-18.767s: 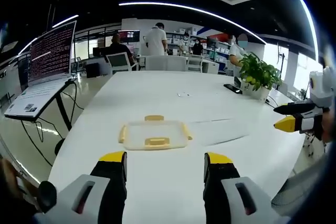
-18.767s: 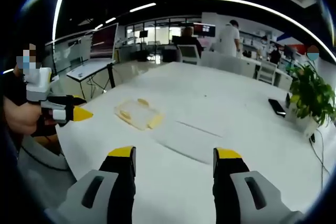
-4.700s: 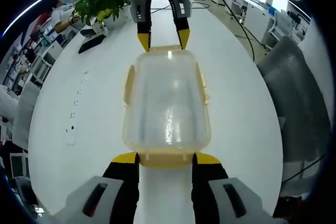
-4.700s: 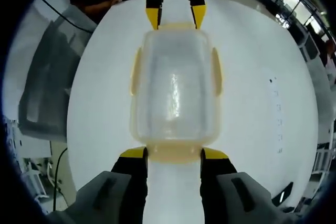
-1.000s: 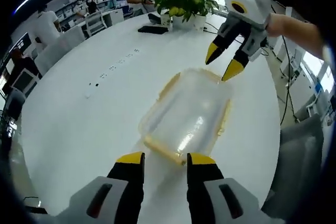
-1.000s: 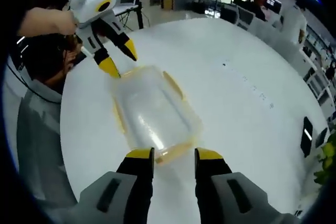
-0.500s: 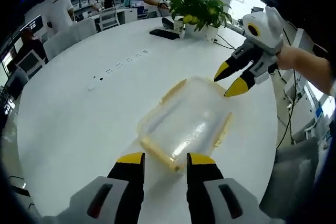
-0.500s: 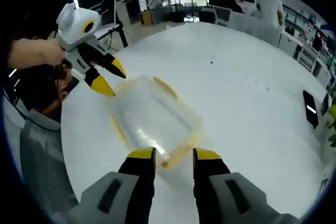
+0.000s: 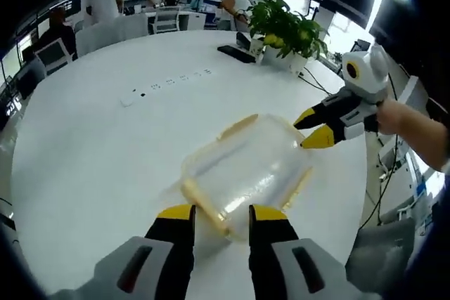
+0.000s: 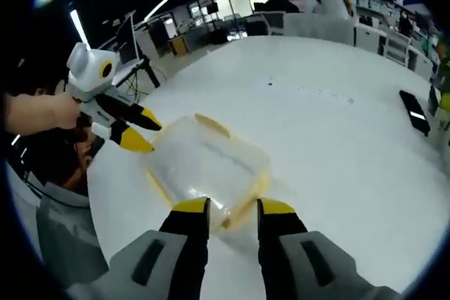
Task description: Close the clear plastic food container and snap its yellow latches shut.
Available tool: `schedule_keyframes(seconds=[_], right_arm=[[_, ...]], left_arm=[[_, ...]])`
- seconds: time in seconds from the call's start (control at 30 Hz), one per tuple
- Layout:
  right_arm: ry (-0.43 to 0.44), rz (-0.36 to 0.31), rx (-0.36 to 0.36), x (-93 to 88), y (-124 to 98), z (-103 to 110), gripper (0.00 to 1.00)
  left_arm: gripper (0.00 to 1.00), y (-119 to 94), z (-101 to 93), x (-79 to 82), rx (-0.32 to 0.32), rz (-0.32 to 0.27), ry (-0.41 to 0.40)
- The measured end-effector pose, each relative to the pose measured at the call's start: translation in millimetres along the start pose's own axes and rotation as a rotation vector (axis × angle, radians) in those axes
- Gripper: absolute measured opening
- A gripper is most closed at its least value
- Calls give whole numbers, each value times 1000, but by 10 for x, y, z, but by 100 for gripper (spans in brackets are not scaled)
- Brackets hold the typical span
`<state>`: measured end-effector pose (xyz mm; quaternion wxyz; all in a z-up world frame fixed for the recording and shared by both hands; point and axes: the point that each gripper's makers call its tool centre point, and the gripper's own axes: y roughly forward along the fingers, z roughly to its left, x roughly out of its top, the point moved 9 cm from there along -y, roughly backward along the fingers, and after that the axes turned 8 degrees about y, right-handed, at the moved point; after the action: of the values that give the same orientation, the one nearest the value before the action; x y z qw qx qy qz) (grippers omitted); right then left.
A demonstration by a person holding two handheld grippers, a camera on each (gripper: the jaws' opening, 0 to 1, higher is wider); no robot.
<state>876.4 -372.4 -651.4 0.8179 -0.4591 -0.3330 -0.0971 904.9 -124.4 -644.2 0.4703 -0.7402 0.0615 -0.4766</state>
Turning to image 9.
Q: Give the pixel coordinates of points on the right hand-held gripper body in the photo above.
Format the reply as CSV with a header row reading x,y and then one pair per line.
x,y
369,75

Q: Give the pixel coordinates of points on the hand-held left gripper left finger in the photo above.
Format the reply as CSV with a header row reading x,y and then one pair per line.
x,y
140,265

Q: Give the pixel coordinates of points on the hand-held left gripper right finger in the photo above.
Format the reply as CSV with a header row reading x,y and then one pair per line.
x,y
299,265

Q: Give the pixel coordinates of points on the clear container with plastic buckles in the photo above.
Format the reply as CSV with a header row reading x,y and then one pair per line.
x,y
242,173

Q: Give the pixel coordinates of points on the person's right hand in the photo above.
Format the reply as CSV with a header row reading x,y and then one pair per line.
x,y
388,117

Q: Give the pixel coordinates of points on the white plant pot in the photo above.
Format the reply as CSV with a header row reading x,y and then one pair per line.
x,y
286,61

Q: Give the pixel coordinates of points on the grey chair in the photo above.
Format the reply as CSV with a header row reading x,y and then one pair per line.
x,y
381,251

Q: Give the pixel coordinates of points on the green potted plant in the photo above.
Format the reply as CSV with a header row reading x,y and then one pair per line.
x,y
284,22

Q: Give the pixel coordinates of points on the small box behind plant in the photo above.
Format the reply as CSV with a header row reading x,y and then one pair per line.
x,y
247,43

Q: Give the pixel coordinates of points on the black smartphone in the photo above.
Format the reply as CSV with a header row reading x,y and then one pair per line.
x,y
236,54

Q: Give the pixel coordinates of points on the built-in table sockets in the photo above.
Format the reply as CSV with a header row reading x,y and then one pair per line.
x,y
175,80

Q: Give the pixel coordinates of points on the white office chair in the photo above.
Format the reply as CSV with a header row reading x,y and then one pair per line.
x,y
52,55
167,19

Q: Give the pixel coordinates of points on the white covered table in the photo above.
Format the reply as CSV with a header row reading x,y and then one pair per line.
x,y
112,34

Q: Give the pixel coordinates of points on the computer monitor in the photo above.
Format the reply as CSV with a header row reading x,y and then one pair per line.
x,y
72,3

